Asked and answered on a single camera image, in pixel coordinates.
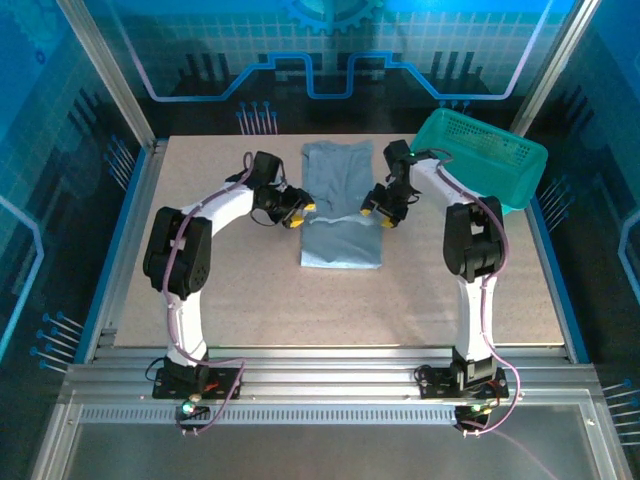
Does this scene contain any grey-blue t-shirt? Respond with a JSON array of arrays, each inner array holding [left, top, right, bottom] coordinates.
[[299, 139, 384, 271]]

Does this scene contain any teal plastic basket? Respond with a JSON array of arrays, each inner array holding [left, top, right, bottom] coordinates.
[[409, 108, 549, 218]]

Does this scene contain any small LED connector board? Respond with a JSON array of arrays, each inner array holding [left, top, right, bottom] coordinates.
[[454, 400, 496, 424], [174, 394, 211, 421]]

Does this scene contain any grey metal panel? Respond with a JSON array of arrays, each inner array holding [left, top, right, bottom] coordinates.
[[59, 422, 609, 480]]

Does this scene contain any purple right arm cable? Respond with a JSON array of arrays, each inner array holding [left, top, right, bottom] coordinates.
[[417, 147, 524, 439]]

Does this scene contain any aluminium mounting rail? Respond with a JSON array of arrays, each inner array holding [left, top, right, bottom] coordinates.
[[64, 344, 601, 404]]

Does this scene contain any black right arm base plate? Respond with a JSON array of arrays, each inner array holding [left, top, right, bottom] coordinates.
[[414, 363, 510, 402]]

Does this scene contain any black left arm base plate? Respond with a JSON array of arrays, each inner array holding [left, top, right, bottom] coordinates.
[[151, 365, 244, 401]]

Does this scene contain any aluminium frame post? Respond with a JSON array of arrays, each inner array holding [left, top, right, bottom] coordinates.
[[55, 0, 160, 151], [507, 0, 601, 144]]

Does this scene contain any slotted grey cable duct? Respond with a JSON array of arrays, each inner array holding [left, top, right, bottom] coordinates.
[[79, 403, 594, 427]]

